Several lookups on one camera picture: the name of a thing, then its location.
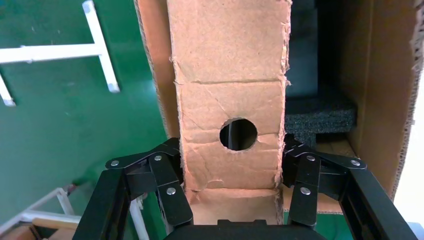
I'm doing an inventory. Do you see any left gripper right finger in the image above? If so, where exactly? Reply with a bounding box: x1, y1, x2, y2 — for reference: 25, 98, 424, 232
283, 134, 420, 240

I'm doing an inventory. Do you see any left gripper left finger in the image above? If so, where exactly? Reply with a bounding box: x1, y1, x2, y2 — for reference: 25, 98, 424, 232
72, 137, 194, 240

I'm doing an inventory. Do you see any large cardboard box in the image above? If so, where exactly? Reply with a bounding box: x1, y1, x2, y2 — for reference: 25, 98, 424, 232
134, 0, 424, 216

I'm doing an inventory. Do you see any brown wooden board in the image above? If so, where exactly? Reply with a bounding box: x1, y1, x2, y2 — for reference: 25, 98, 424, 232
0, 217, 79, 240

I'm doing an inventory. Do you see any black foam block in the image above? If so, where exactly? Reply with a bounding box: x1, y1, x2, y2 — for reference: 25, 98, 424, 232
284, 96, 358, 147

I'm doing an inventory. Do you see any white pipe frame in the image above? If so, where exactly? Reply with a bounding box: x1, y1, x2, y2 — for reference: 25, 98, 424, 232
0, 187, 151, 240
0, 0, 121, 108

